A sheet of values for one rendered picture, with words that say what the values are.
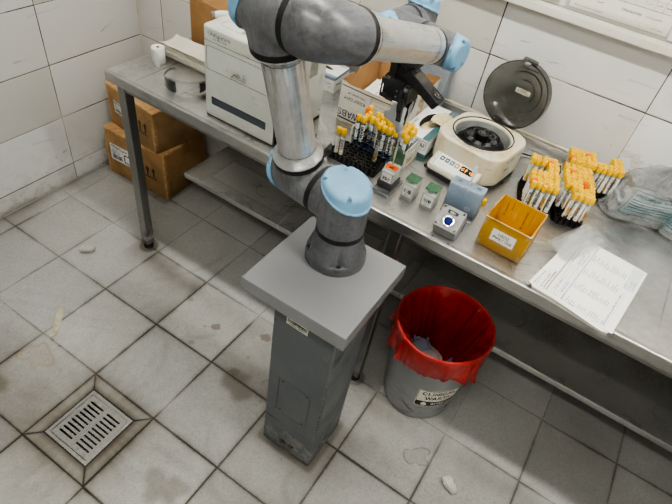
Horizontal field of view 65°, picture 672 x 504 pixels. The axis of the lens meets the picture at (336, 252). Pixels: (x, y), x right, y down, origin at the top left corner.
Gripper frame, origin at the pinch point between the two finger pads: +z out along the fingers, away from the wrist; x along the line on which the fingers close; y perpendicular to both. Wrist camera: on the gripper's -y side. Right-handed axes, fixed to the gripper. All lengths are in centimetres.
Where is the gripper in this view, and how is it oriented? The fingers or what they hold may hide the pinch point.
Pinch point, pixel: (401, 129)
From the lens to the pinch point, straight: 151.0
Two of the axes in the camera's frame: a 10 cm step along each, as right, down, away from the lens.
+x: -5.6, 5.3, -6.4
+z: -1.4, 7.0, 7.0
